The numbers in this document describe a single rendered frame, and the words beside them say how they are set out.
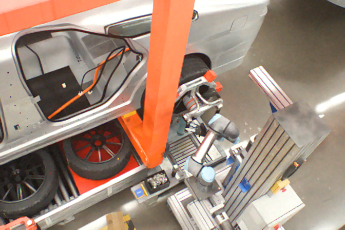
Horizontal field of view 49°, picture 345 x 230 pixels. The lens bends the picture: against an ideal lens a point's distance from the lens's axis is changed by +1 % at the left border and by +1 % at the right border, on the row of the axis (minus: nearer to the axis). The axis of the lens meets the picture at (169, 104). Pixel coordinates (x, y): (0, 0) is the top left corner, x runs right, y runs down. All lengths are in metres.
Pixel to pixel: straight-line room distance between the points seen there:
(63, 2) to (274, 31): 4.45
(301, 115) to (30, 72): 2.54
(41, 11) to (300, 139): 1.48
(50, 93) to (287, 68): 3.16
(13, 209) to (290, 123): 2.41
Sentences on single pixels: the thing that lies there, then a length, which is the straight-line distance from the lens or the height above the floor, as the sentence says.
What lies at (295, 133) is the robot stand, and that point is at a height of 2.03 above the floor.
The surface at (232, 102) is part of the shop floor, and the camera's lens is 4.76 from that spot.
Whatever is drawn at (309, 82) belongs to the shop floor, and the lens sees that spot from 5.34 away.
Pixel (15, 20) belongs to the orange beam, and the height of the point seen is 2.67.
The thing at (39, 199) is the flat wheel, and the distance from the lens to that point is 3.57.
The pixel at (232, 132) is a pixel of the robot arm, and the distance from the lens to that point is 2.98.
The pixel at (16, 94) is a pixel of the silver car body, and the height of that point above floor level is 1.55.
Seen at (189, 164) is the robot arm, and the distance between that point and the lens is 3.07.
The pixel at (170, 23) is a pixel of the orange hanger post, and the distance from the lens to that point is 2.02.
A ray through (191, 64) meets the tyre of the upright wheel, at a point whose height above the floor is 1.17.
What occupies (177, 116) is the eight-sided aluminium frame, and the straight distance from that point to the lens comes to 3.74.
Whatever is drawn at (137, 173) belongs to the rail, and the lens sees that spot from 3.74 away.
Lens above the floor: 3.78
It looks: 56 degrees down
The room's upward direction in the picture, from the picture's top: 11 degrees clockwise
